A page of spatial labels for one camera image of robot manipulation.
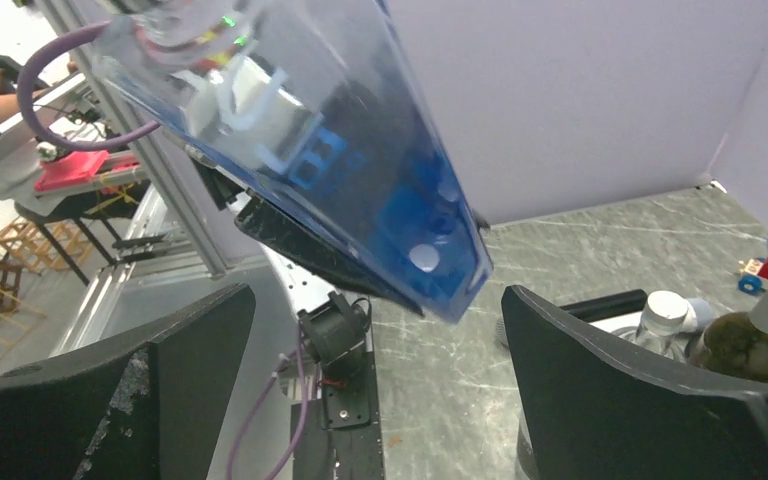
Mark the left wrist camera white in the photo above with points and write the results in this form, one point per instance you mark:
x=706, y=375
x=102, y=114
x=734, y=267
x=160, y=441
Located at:
x=247, y=115

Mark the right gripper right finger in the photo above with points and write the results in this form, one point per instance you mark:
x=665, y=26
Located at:
x=599, y=407

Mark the dark wine bottle silver neck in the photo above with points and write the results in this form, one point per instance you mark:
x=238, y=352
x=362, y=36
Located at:
x=735, y=344

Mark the red toy block car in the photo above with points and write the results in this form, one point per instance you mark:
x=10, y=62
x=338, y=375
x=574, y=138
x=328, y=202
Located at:
x=753, y=276

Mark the clear round bottle rear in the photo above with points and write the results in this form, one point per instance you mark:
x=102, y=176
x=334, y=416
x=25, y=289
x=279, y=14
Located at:
x=660, y=321

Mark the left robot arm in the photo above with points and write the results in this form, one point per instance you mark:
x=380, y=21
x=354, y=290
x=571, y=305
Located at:
x=318, y=416

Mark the blue square glass bottle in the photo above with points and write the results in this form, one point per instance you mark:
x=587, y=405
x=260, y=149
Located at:
x=372, y=178

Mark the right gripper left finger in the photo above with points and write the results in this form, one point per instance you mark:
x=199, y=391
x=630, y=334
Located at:
x=148, y=403

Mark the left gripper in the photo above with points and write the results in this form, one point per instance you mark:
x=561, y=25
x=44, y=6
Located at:
x=218, y=179

